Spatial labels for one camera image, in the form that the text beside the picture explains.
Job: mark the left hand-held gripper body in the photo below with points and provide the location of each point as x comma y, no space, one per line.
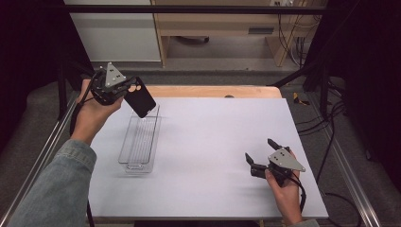
110,83

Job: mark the person's left hand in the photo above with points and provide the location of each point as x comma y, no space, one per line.
91,116

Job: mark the black horizontal frame bar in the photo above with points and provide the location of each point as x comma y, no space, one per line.
189,9

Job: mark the clear plastic packaging tray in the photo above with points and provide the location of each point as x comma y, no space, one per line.
140,142

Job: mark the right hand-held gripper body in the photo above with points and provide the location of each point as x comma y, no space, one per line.
285,160

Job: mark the aluminium rail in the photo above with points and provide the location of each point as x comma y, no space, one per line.
350,170
34,164

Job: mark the wooden desk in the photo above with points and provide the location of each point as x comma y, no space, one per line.
217,23

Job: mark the dark round table fitting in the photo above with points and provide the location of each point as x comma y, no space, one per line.
229,96

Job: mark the grey desk label plate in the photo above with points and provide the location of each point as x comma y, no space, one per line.
261,30

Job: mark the black frame strut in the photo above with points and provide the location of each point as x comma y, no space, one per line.
299,74
63,91

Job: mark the white cabinet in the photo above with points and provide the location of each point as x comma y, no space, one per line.
116,38

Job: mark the person's right hand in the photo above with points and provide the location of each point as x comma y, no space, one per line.
288,198

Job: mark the black phone case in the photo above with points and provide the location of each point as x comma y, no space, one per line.
142,102

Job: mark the white table board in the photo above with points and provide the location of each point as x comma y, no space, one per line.
201,176

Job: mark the yellow black floor tape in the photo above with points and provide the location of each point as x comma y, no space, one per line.
299,99

